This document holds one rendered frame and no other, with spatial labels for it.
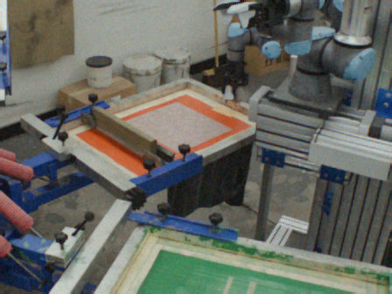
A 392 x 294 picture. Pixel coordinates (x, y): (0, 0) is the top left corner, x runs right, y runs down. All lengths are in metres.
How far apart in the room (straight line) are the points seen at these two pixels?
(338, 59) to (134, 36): 3.10
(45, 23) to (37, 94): 0.56
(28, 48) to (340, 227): 2.59
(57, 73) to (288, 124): 2.68
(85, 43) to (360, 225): 2.79
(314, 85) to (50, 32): 2.60
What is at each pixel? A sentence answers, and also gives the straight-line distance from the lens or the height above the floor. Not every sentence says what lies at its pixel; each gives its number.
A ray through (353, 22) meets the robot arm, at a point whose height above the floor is 1.56.
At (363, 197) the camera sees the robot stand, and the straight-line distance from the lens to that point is 2.31.
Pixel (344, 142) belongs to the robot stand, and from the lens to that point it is 1.91.
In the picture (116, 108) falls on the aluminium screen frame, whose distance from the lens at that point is 2.48.
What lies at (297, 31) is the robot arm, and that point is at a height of 1.57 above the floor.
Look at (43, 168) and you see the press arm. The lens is 2.00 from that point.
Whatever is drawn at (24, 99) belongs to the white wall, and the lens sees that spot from 4.34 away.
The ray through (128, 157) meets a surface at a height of 0.95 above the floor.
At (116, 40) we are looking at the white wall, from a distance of 4.67.
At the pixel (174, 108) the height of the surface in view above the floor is 0.95.
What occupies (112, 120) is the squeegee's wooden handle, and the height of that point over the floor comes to 1.05.
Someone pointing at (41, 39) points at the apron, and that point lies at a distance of 4.21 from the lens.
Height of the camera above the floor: 2.06
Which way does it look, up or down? 30 degrees down
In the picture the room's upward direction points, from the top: straight up
